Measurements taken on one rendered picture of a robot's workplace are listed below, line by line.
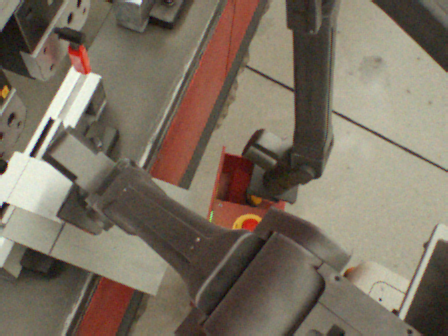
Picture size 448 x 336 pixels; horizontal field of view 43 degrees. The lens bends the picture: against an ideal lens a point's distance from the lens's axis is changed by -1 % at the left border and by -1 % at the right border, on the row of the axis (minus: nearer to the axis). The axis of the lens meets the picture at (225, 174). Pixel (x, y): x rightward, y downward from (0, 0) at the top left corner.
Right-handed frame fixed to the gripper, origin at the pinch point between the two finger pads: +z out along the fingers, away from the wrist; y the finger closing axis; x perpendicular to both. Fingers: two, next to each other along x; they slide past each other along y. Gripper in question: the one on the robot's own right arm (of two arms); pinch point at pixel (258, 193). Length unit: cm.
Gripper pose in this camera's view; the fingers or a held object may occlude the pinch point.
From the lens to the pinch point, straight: 123.6
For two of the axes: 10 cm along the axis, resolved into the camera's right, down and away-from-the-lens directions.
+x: -2.0, 9.1, -3.7
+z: -3.3, 2.9, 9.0
